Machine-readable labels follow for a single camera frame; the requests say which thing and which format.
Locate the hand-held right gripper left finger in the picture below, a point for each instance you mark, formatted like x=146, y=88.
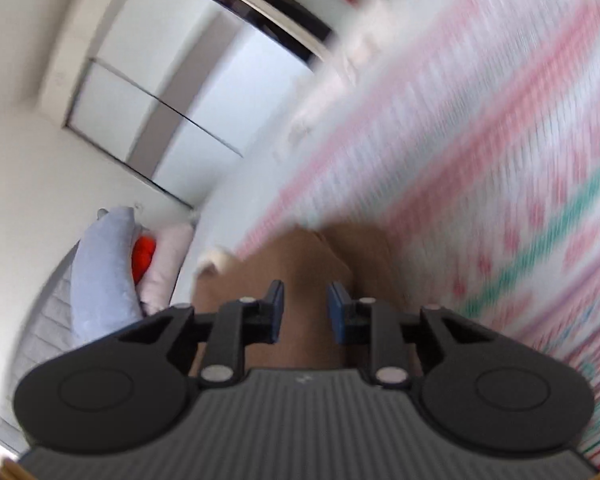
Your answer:
x=276, y=305

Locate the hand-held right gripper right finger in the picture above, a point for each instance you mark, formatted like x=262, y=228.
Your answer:
x=337, y=307

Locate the brown coat with cream lining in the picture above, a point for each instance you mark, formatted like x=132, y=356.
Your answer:
x=305, y=270

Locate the pale pink pillow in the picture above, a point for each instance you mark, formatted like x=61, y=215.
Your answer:
x=165, y=265

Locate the light blue pillow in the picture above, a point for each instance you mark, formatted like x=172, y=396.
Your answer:
x=105, y=270

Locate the pink green patterned blanket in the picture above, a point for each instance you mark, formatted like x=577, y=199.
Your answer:
x=480, y=160

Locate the white sliding door wardrobe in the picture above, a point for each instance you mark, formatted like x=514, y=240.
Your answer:
x=180, y=85

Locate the grey quilted mattress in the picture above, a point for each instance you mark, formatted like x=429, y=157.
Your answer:
x=35, y=350

